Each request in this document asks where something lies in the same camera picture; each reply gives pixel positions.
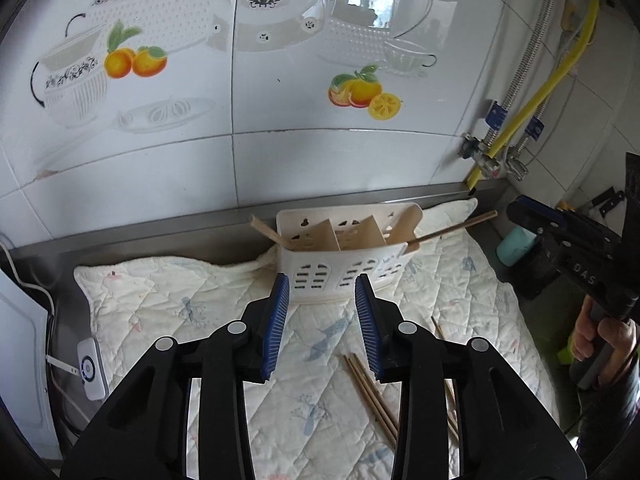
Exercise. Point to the teal pump bottle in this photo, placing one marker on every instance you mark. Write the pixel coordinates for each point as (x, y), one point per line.
(512, 250)

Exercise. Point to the white countertop oven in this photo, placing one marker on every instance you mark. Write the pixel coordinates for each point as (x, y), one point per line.
(20, 360)

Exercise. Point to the wooden chopstick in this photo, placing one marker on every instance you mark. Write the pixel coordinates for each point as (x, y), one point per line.
(367, 372)
(265, 230)
(450, 230)
(368, 401)
(375, 396)

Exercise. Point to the white quilted mat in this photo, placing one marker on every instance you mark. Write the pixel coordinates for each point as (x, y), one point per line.
(150, 300)

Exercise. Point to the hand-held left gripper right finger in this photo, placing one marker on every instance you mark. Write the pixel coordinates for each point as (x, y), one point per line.
(367, 325)

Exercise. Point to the green plastic object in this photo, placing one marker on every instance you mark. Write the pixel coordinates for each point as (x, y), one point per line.
(565, 350)

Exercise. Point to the white power strip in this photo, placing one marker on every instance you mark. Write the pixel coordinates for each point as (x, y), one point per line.
(92, 370)

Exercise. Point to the person's right hand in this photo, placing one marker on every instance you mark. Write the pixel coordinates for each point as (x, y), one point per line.
(617, 335)

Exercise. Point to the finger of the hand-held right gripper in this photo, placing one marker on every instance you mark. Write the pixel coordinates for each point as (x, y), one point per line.
(522, 217)
(537, 208)

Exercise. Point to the white plastic utensil holder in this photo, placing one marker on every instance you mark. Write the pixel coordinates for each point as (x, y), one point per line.
(320, 270)

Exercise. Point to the person's right forearm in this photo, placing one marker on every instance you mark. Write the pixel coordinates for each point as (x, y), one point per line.
(617, 410)

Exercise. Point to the metal pipe valve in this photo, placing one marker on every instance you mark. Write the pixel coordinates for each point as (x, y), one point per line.
(516, 165)
(475, 152)

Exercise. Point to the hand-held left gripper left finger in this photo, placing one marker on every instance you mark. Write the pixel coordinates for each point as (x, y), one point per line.
(276, 325)

